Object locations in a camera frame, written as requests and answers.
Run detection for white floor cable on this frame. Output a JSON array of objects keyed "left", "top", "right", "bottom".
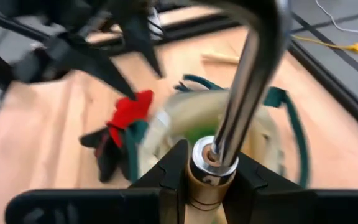
[{"left": 314, "top": 0, "right": 358, "bottom": 52}]

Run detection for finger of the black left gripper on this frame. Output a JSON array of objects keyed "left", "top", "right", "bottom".
[
  {"left": 46, "top": 35, "right": 137, "bottom": 101},
  {"left": 121, "top": 14, "right": 165, "bottom": 79}
]

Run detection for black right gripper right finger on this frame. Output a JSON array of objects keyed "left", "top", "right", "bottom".
[{"left": 221, "top": 151, "right": 358, "bottom": 224}]

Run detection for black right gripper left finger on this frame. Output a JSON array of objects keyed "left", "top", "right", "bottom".
[{"left": 4, "top": 139, "right": 190, "bottom": 224}]

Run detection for metal trowel with wooden handle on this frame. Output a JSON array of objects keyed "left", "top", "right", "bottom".
[{"left": 183, "top": 0, "right": 293, "bottom": 224}]

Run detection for cream and green gardening bag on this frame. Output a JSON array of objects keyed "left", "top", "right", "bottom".
[{"left": 135, "top": 73, "right": 310, "bottom": 189}]

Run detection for red and black gardening glove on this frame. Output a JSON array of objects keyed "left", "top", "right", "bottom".
[{"left": 79, "top": 89, "right": 155, "bottom": 184}]

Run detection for wooden handled garden tool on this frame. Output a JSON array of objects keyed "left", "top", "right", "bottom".
[{"left": 200, "top": 52, "right": 241, "bottom": 65}]

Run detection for yellow extension cable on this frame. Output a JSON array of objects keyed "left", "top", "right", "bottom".
[{"left": 292, "top": 34, "right": 358, "bottom": 54}]

